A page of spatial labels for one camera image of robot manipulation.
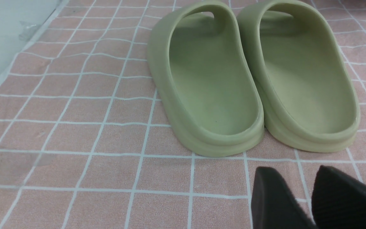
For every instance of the pink grid cloth mat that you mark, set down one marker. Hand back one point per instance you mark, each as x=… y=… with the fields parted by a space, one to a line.
x=85 y=143

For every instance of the green foam slipper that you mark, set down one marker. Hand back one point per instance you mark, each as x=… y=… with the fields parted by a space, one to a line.
x=309 y=100
x=197 y=62

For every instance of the right green foam slipper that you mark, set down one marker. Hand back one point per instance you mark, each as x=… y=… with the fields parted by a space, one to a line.
x=309 y=100

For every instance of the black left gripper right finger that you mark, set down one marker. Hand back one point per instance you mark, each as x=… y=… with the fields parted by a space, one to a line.
x=338 y=200

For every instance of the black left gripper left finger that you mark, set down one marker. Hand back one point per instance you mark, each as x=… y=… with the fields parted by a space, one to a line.
x=273 y=204

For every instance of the left green foam slipper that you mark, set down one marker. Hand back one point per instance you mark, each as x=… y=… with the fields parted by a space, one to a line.
x=197 y=62

